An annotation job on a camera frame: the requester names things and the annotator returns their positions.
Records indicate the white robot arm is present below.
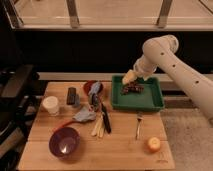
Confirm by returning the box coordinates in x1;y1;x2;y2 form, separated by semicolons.
122;35;213;121

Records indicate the white paper cup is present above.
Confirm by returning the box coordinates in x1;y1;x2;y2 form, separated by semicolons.
42;96;59;116

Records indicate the dark brown toy in tray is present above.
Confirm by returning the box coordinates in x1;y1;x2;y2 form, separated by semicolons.
121;83;143;95

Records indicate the green plastic tray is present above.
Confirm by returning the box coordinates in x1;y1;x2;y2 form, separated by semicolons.
111;75;164;112

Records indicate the grey blue utensil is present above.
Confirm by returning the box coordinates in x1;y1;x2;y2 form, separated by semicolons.
88;82;101;111

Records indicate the red bowl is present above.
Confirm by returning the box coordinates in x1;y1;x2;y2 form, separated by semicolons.
83;80;103;95

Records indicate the silver fork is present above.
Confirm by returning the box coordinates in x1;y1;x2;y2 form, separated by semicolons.
135;113;143;140

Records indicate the blue grey cloth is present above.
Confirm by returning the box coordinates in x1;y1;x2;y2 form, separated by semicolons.
73;107;96;123

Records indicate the dark rectangular block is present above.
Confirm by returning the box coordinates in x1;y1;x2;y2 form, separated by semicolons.
67;87;76;105

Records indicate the orange fruit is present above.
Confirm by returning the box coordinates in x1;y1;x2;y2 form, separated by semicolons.
147;137;161;152

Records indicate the wooden cutting board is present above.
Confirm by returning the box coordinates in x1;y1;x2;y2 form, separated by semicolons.
18;82;175;171

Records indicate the purple bowl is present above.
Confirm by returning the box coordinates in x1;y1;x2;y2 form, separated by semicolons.
49;127;80;159

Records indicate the black chair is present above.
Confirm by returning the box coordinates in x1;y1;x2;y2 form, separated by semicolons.
0;64;40;171

